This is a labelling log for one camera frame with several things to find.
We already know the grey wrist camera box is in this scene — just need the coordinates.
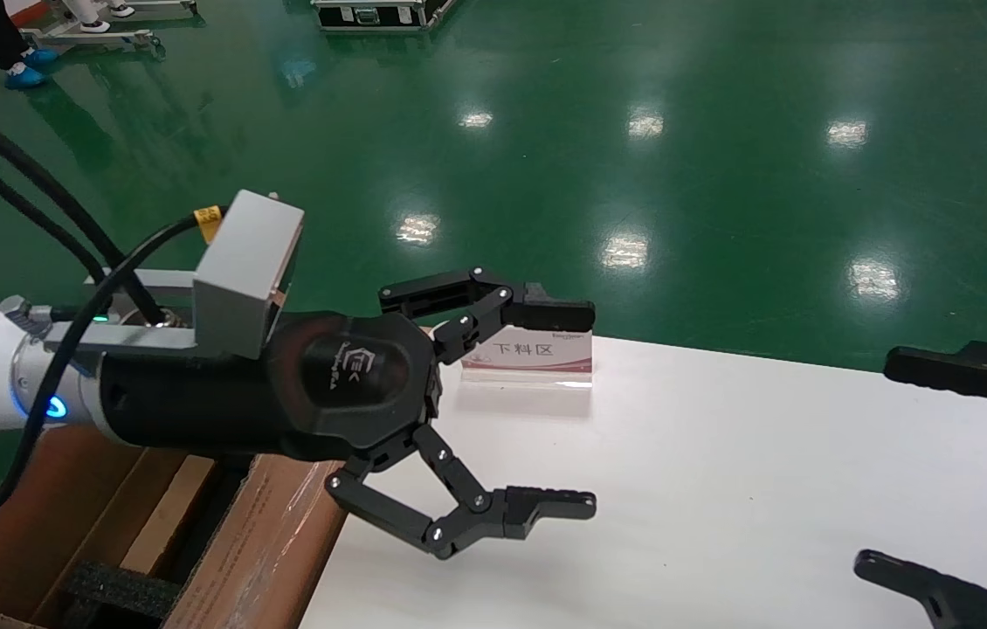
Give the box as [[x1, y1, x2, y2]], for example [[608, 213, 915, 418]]
[[192, 190, 304, 361]]

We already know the white humanoid robot on stand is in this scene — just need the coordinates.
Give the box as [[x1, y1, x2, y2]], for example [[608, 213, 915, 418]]
[[19, 0, 197, 60]]

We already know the small cardboard box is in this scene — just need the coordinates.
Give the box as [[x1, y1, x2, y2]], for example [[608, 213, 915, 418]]
[[118, 454, 219, 577]]

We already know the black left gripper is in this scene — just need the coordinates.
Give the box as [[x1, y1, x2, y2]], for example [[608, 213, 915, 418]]
[[100, 266, 597, 561]]

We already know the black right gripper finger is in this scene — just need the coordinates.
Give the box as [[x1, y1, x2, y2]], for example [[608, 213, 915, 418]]
[[884, 341, 987, 433], [853, 549, 987, 629]]

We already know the black foam pad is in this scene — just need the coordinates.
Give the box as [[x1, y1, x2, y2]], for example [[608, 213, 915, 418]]
[[66, 559, 185, 623]]

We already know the silver camera mount bracket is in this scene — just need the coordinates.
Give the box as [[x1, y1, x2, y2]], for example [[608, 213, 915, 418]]
[[66, 269, 197, 355]]

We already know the black flight case with laptop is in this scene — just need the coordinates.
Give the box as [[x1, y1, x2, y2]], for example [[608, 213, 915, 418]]
[[312, 0, 459, 33]]

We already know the large open cardboard box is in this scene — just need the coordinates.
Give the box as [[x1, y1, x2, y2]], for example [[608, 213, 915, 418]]
[[0, 424, 350, 629]]

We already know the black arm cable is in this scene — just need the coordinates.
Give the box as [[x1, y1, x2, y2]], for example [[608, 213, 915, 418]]
[[0, 109, 224, 517]]

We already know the white acrylic label sign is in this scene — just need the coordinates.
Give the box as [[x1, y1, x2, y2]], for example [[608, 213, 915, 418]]
[[461, 325, 595, 387]]

